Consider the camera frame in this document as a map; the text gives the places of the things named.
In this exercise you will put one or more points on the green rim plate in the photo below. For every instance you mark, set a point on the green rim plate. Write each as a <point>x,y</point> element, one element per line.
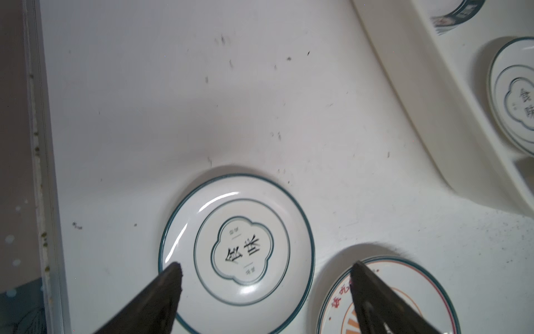
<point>454,14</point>

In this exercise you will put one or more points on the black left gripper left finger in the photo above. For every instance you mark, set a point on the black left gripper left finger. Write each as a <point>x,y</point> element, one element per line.
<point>154,309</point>

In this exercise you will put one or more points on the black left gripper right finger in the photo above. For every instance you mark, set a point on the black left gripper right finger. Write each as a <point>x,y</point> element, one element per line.
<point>379,309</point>

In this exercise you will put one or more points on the white plastic bin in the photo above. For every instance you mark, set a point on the white plastic bin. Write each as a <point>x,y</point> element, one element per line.
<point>448,117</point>

